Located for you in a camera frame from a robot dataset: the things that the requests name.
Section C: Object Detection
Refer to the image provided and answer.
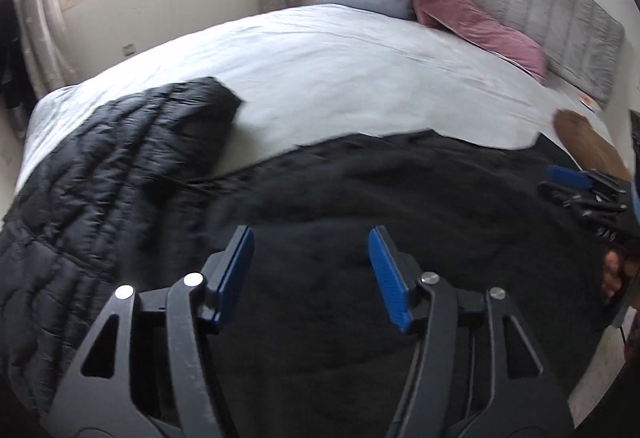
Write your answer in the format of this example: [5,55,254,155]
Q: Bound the large black quilted coat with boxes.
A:
[114,129,622,438]

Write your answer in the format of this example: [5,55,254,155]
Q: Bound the right hand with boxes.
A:
[602,251,622,299]

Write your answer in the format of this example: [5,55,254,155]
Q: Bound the small orange white packet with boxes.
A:
[578,93,601,113]

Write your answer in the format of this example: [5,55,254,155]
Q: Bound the grey padded headboard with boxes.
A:
[471,0,625,108]

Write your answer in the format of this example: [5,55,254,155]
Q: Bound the black puffer jacket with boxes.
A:
[1,77,241,414]

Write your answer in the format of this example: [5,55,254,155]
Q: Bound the pink velvet pillow front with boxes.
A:
[416,0,547,84]

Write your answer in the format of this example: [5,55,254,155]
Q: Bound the bed with grey sheet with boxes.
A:
[20,5,606,180]

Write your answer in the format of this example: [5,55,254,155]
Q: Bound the left grey curtain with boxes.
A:
[12,0,78,98]

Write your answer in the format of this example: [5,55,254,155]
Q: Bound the dark clothes hanging on wall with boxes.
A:
[1,0,28,140]

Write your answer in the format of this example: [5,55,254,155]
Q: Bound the white wall socket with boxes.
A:
[122,44,136,57]

